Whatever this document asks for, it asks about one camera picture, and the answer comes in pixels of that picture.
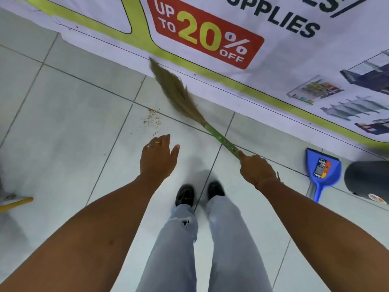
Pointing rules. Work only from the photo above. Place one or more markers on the person's right fingers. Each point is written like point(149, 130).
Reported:
point(241, 154)

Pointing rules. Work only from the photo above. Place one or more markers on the person's right hand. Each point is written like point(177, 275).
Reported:
point(256, 171)

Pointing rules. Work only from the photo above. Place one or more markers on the person's right forearm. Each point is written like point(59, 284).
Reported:
point(322, 237)

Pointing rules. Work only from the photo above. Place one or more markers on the blue plastic dustpan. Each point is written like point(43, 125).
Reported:
point(322, 168)

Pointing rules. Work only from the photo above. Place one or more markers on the black left shoe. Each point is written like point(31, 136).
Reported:
point(184, 195)

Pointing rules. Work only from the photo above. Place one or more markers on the pile of brown crumbs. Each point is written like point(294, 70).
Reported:
point(153, 118)

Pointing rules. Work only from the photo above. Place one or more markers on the person's left thumb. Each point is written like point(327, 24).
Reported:
point(175, 152)

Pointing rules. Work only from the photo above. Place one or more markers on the person's left hand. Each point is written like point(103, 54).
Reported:
point(157, 164)

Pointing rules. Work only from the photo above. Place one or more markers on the black right shoe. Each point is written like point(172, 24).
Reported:
point(215, 190)

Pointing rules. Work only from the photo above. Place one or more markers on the person's left forearm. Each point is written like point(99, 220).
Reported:
point(91, 237)

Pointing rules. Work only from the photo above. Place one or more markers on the black round bin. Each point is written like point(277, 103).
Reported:
point(366, 180)

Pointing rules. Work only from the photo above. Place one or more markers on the black shoe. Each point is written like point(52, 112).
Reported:
point(215, 190)
point(184, 195)

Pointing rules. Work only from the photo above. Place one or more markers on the white printed banner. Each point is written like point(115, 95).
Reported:
point(273, 57)

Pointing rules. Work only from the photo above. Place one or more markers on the person's left middle finger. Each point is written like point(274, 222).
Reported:
point(157, 141)

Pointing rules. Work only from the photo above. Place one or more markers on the light blue jeans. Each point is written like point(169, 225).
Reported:
point(173, 255)

